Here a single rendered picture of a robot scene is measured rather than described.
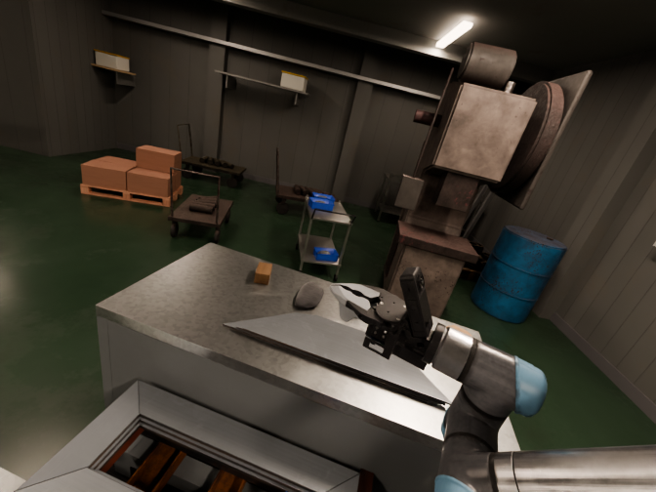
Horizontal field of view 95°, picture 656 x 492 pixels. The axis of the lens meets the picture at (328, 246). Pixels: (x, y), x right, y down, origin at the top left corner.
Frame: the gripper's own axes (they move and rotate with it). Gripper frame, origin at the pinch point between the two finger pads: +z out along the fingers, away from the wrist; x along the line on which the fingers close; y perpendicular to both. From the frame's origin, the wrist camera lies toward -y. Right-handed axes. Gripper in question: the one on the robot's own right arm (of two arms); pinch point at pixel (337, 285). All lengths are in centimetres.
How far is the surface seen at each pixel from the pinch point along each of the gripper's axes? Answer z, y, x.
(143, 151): 427, 111, 221
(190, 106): 576, 80, 427
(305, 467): -3, 61, -3
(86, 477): 38, 56, -36
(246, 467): 10, 61, -12
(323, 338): 10.0, 41.9, 23.8
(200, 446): 24, 60, -15
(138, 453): 44, 76, -23
